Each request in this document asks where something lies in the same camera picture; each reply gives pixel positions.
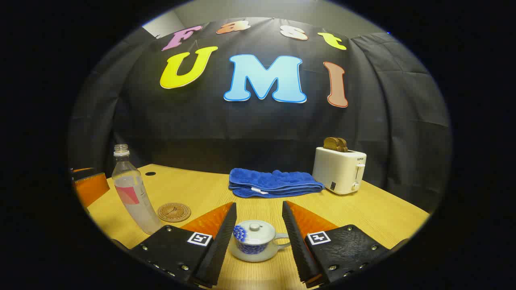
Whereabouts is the round wooden coaster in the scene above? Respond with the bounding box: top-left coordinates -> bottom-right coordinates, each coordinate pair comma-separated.
157,202 -> 191,223

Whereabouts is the white toaster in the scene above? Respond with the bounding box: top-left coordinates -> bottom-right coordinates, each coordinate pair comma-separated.
312,147 -> 367,195

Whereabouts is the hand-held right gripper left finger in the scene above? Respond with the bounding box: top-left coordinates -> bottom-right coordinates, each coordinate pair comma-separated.
129,201 -> 237,288

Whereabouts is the clear plastic water bottle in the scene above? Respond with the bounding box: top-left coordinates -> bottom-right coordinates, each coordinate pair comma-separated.
111,144 -> 162,235

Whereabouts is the black backdrop cloth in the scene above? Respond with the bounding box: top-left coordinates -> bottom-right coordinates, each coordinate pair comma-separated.
68,17 -> 451,212

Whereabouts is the folded blue towel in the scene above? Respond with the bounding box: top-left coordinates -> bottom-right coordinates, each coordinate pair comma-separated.
228,168 -> 325,199

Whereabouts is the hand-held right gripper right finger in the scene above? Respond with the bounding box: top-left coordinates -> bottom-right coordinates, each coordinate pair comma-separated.
281,201 -> 389,288

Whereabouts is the white blue-patterned teacup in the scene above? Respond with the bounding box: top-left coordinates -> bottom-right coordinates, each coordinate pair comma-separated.
229,230 -> 291,263

